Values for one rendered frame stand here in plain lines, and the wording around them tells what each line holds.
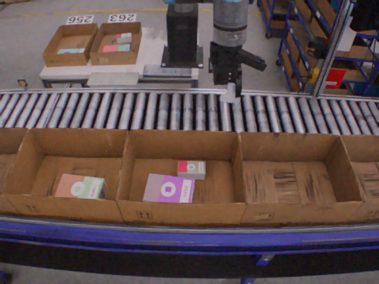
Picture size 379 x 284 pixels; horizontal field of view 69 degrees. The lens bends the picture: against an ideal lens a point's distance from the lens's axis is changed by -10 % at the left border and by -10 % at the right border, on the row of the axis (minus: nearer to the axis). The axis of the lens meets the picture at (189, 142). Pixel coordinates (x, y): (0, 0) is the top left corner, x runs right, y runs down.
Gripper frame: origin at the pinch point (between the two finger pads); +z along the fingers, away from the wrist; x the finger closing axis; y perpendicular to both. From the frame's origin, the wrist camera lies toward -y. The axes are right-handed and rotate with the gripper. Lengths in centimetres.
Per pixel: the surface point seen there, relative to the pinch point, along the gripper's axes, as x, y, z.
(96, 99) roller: -68, 55, 38
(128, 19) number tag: -136, 33, 20
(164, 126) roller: -41, 21, 42
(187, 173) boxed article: 2.1, 16.0, 28.5
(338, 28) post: -46, -67, -1
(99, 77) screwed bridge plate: -87, 54, 35
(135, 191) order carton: 3.5, 36.0, 32.1
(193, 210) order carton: 22.0, 17.4, 22.9
